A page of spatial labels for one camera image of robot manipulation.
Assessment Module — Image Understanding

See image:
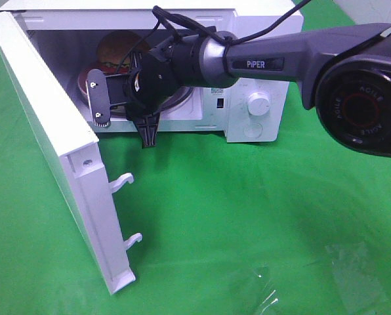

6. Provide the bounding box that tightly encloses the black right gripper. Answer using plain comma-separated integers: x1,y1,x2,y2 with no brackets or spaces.
125,52,179,148

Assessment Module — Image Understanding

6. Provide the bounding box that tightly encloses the pink speckled plate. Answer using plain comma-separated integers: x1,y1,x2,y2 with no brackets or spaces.
77,61,117,104

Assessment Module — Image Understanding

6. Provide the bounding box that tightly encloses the burger with lettuce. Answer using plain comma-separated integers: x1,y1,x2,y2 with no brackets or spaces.
96,30,141,75

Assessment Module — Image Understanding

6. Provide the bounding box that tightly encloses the white microwave door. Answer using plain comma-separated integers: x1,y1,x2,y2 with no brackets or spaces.
0,12,142,294

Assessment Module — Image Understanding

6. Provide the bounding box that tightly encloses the round microwave door button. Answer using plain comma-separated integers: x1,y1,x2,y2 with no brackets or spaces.
243,123,263,138

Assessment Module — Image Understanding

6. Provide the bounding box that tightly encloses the white microwave knob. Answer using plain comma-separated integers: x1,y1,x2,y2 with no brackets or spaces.
247,93,270,116

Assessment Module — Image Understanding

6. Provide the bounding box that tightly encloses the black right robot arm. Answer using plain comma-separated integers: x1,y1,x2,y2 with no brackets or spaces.
123,23,391,157

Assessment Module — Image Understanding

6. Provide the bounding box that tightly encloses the white microwave oven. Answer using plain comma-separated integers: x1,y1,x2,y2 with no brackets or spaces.
0,1,288,142

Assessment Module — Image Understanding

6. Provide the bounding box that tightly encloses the clear tape patch front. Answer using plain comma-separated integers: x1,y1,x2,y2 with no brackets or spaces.
229,265,281,314

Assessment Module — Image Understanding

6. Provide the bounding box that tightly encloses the clear tape patch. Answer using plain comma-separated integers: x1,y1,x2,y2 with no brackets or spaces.
325,242,387,314
229,265,281,314

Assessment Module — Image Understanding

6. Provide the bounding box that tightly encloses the clear tape patch right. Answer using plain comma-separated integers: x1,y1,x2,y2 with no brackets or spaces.
325,242,387,314

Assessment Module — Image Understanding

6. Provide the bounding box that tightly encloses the black camera cable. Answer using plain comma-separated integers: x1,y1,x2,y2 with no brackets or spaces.
115,0,311,75

